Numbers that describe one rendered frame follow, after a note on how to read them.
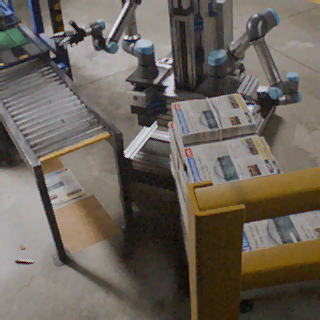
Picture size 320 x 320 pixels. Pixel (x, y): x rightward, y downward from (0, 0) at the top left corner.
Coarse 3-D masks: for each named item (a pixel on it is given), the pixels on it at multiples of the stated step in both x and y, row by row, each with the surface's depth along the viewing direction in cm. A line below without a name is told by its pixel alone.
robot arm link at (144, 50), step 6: (138, 42) 329; (144, 42) 329; (150, 42) 329; (132, 48) 333; (138, 48) 326; (144, 48) 325; (150, 48) 326; (132, 54) 336; (138, 54) 329; (144, 54) 327; (150, 54) 327; (138, 60) 332; (144, 60) 329; (150, 60) 330
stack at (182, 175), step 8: (176, 152) 266; (176, 160) 271; (176, 168) 279; (176, 176) 284; (184, 176) 249; (176, 184) 290; (184, 184) 258; (176, 192) 301; (184, 192) 259; (176, 200) 310; (176, 208) 314; (184, 208) 266; (184, 216) 267; (176, 224) 325; (184, 224) 278; (184, 232) 280; (184, 240) 287; (184, 256) 306
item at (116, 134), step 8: (40, 56) 388; (48, 56) 384; (48, 64) 373; (56, 64) 371; (56, 72) 361; (64, 80) 349; (72, 88) 339; (80, 96) 329; (88, 104) 319; (96, 112) 311; (104, 120) 302; (112, 128) 295; (112, 136) 292; (120, 136) 291; (112, 144) 298; (120, 144) 294
